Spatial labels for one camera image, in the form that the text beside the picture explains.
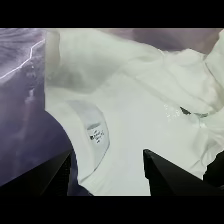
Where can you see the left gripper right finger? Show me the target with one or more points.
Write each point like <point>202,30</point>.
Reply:
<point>170,178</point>

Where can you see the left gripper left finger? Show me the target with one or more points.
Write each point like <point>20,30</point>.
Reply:
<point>46,176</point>

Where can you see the white T-shirt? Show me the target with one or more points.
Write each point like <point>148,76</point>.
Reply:
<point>133,110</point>

